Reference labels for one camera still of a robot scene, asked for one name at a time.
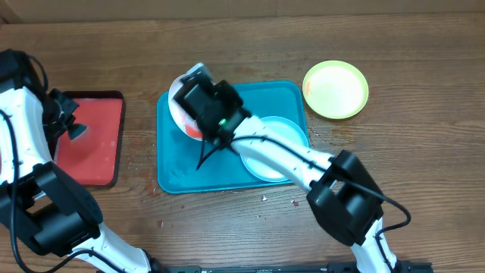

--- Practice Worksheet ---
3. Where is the green and tan sponge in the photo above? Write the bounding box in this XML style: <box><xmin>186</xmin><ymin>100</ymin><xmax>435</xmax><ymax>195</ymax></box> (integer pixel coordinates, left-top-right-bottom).
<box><xmin>67</xmin><ymin>124</ymin><xmax>87</xmax><ymax>140</ymax></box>

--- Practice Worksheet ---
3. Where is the white plate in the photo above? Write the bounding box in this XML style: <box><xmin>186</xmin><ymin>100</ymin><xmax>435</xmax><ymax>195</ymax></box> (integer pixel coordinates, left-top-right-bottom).
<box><xmin>168</xmin><ymin>74</ymin><xmax>202</xmax><ymax>141</ymax></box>

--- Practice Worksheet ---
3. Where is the light blue plate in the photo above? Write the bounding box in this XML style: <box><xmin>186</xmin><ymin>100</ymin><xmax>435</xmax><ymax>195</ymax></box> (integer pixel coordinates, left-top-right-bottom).
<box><xmin>239</xmin><ymin>115</ymin><xmax>310</xmax><ymax>184</ymax></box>

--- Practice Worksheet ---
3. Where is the yellow-green plate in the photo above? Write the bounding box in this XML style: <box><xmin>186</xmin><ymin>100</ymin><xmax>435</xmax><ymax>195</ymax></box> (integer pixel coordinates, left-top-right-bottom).
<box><xmin>302</xmin><ymin>60</ymin><xmax>369</xmax><ymax>120</ymax></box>

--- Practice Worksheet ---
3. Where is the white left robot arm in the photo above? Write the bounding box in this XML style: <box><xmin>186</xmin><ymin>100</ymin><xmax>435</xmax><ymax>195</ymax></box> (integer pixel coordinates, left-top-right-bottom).
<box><xmin>1</xmin><ymin>49</ymin><xmax>167</xmax><ymax>273</ymax></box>

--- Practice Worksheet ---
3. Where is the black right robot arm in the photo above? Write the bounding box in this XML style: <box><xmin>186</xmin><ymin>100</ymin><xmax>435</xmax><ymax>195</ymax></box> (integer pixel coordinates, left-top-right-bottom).
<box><xmin>169</xmin><ymin>71</ymin><xmax>399</xmax><ymax>272</ymax></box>

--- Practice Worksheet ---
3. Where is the dark red water tray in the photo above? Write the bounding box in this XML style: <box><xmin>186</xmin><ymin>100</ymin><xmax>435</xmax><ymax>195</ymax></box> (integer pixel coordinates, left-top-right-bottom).
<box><xmin>54</xmin><ymin>90</ymin><xmax>126</xmax><ymax>187</ymax></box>

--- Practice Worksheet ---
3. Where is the blue plastic tray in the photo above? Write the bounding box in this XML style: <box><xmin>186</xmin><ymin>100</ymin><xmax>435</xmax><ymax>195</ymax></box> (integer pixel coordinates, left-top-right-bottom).
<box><xmin>156</xmin><ymin>80</ymin><xmax>308</xmax><ymax>194</ymax></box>

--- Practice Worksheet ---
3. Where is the cardboard back panel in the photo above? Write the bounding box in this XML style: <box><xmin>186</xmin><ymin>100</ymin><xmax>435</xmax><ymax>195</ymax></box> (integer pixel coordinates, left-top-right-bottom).
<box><xmin>1</xmin><ymin>0</ymin><xmax>484</xmax><ymax>24</ymax></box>

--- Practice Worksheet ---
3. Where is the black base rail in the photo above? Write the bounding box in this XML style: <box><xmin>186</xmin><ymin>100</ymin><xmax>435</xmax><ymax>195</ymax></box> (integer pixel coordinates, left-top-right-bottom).
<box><xmin>162</xmin><ymin>261</ymin><xmax>434</xmax><ymax>273</ymax></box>

